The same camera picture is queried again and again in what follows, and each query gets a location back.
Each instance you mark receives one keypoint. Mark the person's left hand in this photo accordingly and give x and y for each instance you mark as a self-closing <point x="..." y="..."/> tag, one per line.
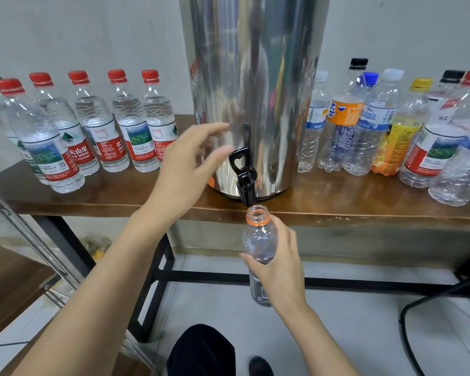
<point x="184" y="176"/>

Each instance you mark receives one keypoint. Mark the cluster of plastic bottles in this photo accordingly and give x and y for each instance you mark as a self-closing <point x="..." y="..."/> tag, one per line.
<point x="392" y="129"/>

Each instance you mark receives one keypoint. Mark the wooden metal shelf rack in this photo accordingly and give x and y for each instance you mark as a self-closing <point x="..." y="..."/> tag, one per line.
<point x="8" y="286"/>

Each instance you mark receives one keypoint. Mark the black metal table frame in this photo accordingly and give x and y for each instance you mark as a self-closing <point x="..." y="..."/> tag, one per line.
<point x="337" y="282"/>

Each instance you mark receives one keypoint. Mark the green red label plastic bottle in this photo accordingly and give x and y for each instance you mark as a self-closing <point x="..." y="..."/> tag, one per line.
<point x="135" y="125"/>

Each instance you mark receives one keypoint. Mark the yellow debris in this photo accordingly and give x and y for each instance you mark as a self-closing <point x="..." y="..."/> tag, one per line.
<point x="100" y="248"/>

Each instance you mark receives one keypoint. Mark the wooden stool with black frame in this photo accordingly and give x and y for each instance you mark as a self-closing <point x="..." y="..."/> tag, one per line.
<point x="446" y="301"/>

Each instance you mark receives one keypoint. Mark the person's black trouser leg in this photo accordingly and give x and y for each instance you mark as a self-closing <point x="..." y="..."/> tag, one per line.
<point x="200" y="352"/>

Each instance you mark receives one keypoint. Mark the person's right hand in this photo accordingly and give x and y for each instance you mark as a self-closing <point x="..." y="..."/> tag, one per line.
<point x="280" y="270"/>

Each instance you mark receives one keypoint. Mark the stainless steel water dispenser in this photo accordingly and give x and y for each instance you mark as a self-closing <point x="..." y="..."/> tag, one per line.
<point x="255" y="74"/>

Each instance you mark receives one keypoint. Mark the orange cap clear plastic bottle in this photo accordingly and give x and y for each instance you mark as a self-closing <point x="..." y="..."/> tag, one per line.
<point x="259" y="235"/>

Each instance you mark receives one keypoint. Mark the person's left forearm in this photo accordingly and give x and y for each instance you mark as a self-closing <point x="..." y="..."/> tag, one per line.
<point x="86" y="309"/>

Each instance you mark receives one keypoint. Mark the person's black shoe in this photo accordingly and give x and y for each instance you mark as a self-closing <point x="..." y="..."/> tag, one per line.
<point x="260" y="366"/>

